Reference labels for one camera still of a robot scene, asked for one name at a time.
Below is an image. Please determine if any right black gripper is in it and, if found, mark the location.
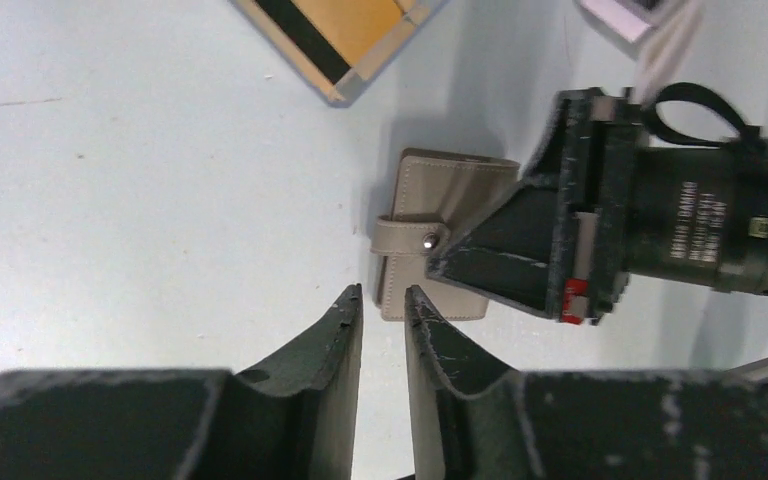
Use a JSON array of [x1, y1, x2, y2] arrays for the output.
[[426, 88, 644, 325]]

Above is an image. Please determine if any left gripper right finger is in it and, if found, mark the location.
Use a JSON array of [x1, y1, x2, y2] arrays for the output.
[[404, 286, 768, 479]]

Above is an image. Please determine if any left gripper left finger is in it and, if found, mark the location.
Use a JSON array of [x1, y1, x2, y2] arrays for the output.
[[0, 284, 363, 479]]

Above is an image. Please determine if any grey card holder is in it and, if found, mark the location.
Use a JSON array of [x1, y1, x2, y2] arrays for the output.
[[371, 148, 520, 321]]

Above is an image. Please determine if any clear plastic card box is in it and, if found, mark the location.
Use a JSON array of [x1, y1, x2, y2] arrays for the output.
[[228, 0, 452, 107]]

